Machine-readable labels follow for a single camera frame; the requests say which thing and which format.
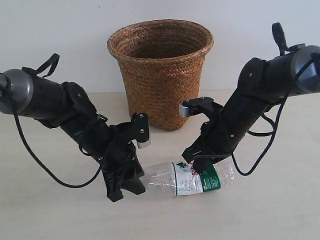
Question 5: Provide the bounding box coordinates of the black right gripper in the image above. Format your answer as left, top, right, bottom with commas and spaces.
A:
182, 109, 240, 174

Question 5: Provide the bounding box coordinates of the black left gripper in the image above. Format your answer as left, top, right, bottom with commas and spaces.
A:
100, 122, 146, 202

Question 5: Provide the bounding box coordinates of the clear plastic bottle green label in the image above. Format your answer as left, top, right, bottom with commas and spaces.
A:
140, 161, 235, 198

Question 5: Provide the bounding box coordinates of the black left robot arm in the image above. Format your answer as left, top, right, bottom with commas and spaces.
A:
0, 69, 150, 202

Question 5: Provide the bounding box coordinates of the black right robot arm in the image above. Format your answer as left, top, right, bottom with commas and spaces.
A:
179, 44, 320, 174

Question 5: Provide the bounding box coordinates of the brown woven straw basket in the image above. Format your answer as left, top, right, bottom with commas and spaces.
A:
106, 19, 214, 132

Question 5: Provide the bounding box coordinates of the left wrist camera black silver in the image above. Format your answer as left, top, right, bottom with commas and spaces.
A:
131, 113, 151, 149

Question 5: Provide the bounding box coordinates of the wrist camera black silver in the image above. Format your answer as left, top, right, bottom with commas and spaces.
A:
131, 113, 151, 149
179, 96, 223, 119

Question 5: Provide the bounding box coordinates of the right wrist camera black silver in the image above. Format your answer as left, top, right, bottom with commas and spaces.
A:
179, 96, 223, 119

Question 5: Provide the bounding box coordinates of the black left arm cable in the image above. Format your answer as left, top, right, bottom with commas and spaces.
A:
0, 77, 106, 188

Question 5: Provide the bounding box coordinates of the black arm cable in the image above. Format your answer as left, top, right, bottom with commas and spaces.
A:
0, 77, 106, 188
231, 53, 320, 176

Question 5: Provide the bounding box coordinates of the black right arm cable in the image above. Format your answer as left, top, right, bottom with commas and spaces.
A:
231, 53, 320, 176

